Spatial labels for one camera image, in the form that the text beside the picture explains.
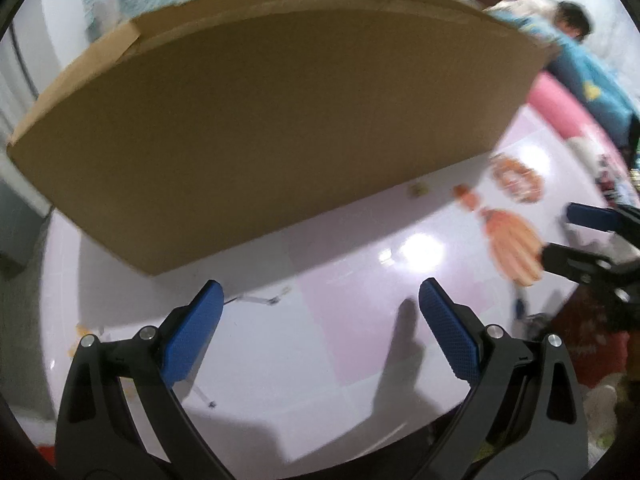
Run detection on pink floral bedding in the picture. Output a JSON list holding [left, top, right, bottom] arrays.
[[527, 72, 639, 207]]

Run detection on blue patterned blanket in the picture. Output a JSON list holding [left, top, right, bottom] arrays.
[[489, 10, 639, 154]]

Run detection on person lying in bed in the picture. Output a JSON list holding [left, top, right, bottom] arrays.
[[486, 0, 592, 42]]

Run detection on brown cardboard box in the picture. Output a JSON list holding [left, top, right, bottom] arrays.
[[8, 0, 555, 275]]

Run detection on pink orange bead bracelet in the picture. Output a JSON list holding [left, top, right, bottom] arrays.
[[488, 153, 547, 205]]

